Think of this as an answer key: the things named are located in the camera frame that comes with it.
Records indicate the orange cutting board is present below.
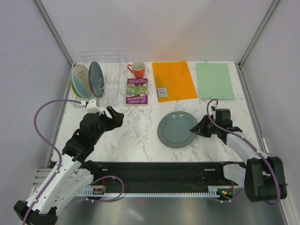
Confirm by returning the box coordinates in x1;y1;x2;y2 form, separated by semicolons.
152;61;197;103

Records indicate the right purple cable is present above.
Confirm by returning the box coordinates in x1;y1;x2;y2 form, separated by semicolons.
206;99;283;206

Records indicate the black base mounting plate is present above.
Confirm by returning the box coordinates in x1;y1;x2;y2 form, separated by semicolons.
81;160;232;191

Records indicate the cream blue leaf plate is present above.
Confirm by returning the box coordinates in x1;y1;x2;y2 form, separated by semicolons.
72;64;94;98

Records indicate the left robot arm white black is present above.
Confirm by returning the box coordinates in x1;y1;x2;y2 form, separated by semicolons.
14;106;124;225

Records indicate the left aluminium frame post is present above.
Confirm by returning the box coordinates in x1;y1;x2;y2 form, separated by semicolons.
33;0;73;66

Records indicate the grey-green ribbed plate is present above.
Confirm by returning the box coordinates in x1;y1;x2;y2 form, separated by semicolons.
157;111;197;149

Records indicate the white wire dish rack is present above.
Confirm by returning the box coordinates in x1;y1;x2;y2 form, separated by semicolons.
65;48;128;106

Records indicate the dark blue floral plate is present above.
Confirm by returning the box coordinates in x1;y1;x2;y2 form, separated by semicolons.
89;61;105;98

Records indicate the light green cutting board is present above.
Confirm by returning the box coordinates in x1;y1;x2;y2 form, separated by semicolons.
195;62;235;100

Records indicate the right aluminium frame post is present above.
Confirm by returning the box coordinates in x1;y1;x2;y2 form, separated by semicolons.
238;0;282;68

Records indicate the purple treehouse book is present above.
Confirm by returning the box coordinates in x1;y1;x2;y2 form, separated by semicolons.
125;78;148;106

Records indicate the white slotted cable duct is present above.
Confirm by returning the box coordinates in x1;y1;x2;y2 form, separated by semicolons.
76;185;233;198

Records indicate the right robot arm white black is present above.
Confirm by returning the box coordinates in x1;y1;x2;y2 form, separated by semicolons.
190;109;287;205

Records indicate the orange mug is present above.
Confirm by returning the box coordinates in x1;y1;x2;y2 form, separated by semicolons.
127;61;145;79

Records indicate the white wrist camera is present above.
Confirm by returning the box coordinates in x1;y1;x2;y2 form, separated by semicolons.
210;105;218;114
85;99;104;115

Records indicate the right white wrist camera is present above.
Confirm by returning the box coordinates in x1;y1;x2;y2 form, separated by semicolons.
210;105;218;114

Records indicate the aluminium frame post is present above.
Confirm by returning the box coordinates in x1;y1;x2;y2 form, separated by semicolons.
238;0;282;68
33;0;73;66

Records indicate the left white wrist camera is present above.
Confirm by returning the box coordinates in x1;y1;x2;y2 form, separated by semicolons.
85;99;104;115

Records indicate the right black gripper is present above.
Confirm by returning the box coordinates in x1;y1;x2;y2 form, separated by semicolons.
190;114;220;138

